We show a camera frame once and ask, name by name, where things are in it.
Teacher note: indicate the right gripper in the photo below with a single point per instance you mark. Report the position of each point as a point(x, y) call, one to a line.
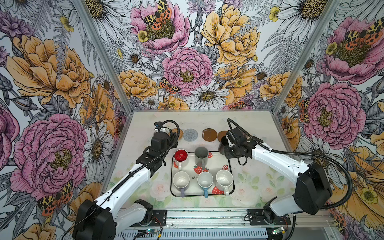
point(228, 155)

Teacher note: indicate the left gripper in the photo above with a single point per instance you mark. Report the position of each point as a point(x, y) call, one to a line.
point(172, 140)

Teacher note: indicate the black mug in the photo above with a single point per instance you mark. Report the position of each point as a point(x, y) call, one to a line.
point(222, 147)

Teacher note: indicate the plain round wooden coaster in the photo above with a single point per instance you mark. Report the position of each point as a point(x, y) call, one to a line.
point(221, 135)

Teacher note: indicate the red interior mug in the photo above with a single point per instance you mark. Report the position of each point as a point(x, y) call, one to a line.
point(180, 159)

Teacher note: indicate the scratched dark wooden coaster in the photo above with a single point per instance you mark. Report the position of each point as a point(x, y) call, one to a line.
point(209, 135)

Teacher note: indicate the woven rattan coaster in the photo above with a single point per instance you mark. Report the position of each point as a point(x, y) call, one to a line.
point(180, 133)

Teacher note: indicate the white mug purple handle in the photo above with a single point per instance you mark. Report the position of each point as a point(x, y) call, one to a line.
point(181, 181)

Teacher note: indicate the grey mug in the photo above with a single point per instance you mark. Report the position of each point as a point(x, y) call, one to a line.
point(201, 157)

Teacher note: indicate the grey braided coaster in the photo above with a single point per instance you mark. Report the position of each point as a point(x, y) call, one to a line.
point(190, 135)

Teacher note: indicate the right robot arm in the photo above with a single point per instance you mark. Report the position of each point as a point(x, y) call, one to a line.
point(312, 188)

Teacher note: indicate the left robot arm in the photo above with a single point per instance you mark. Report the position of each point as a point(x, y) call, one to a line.
point(102, 218)

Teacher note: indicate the strawberry print serving tray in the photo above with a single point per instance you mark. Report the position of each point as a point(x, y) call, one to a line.
point(191, 178)

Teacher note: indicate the green circuit board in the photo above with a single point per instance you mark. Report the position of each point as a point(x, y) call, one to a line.
point(148, 233)

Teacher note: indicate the white mug blue handle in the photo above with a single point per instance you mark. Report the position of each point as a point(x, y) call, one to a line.
point(205, 181)

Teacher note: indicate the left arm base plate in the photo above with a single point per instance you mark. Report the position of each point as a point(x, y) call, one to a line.
point(153, 218)

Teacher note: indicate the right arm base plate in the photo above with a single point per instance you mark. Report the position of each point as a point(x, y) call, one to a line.
point(260, 217)

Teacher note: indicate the aluminium front rail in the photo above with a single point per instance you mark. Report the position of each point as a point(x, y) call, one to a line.
point(234, 218)

